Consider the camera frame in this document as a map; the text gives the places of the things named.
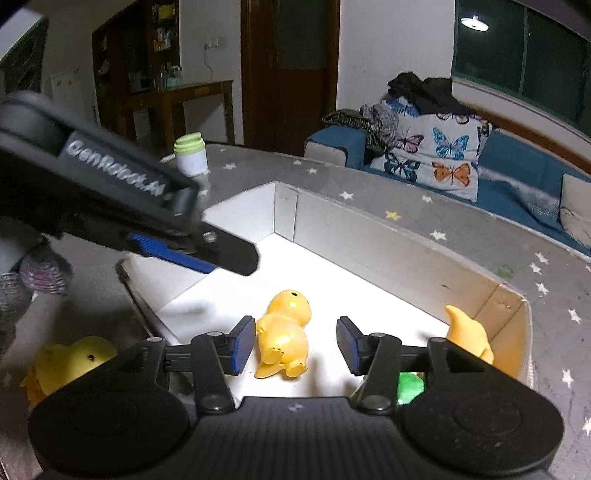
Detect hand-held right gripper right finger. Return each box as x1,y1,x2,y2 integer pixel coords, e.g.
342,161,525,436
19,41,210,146
336,316,490,414

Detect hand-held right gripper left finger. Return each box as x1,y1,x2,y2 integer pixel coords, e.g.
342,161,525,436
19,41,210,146
111,316,257,414

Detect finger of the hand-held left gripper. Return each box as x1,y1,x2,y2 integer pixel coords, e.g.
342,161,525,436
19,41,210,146
122,232,219,275
190,220,260,278

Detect small yellow duck toy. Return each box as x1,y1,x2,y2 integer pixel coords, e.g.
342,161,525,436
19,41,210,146
255,290,312,379

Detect green packet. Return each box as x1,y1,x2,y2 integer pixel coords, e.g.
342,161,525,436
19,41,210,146
397,371,428,404

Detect white cardboard box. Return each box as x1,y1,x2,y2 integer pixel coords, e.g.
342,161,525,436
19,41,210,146
115,181,533,402

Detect large yellow rubber duck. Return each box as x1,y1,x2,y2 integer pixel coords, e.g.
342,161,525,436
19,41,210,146
444,305,495,365

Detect white jar with green lid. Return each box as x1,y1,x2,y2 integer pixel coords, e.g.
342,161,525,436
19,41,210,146
174,133,208,176

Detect group of bottles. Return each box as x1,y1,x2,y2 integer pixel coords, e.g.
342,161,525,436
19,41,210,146
154,65,183,90

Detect dark wooden side table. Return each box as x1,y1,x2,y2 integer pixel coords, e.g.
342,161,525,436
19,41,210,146
117,80,235,153

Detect grey star-print tablecloth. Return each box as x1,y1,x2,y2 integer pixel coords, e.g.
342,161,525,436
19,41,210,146
0,143,591,462

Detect dark flat screen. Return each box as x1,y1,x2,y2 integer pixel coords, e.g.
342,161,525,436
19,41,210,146
0,16,49,95

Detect dark wooden shelf cabinet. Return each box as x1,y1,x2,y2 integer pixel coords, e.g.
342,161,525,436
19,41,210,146
92,0,181,125

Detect yellow plush chick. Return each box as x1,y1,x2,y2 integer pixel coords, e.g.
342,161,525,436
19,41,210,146
21,336,118,402

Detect brown wooden door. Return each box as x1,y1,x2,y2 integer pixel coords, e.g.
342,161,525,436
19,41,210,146
240,0,340,151

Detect striped dark cloth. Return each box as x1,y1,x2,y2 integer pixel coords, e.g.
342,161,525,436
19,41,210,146
323,104,398,155

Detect butterfly print pillow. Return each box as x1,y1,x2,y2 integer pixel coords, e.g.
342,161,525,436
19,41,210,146
369,97,492,201

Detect blue sofa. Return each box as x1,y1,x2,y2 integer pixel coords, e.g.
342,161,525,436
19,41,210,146
305,127,591,257

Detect black clothes pile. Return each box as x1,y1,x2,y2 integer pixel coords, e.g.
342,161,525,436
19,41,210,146
387,72,472,114

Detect grey cushion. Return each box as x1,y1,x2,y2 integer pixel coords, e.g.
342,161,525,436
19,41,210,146
558,174,591,241

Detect green framed window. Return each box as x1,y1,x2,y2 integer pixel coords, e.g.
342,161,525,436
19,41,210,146
452,0,591,125

